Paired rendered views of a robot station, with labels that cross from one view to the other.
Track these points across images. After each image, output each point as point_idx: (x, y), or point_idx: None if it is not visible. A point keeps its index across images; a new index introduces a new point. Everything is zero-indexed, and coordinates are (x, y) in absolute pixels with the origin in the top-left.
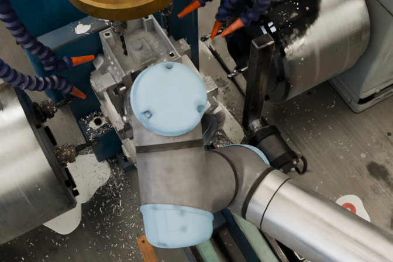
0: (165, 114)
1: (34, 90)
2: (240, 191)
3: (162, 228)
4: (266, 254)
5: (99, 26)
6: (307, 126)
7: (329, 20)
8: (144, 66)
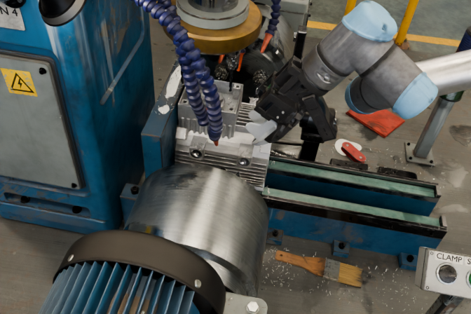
0: (388, 23)
1: None
2: None
3: (425, 90)
4: (361, 179)
5: (173, 101)
6: None
7: (281, 28)
8: (294, 56)
